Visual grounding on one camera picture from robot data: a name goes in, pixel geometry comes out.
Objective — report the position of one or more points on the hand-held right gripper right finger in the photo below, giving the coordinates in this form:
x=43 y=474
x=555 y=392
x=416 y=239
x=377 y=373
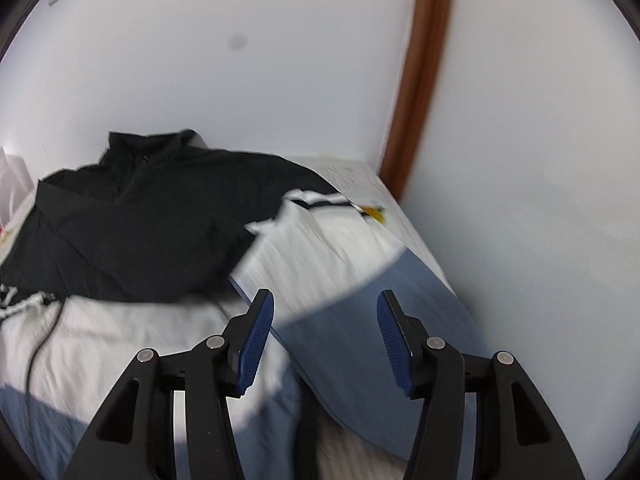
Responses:
x=395 y=345

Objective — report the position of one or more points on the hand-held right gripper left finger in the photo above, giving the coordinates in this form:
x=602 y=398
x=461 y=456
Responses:
x=257 y=340

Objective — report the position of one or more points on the black zip-neck jacket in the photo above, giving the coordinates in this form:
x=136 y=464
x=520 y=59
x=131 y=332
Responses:
x=150 y=230

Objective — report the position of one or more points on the white fruit-print bed sheet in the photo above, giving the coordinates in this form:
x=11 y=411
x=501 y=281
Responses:
x=325 y=255

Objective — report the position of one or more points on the black white fringed cloth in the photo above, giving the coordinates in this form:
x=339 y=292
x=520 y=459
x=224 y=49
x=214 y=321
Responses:
x=20 y=305

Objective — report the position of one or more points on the brown wooden door frame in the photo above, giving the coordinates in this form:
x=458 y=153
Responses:
x=420 y=85

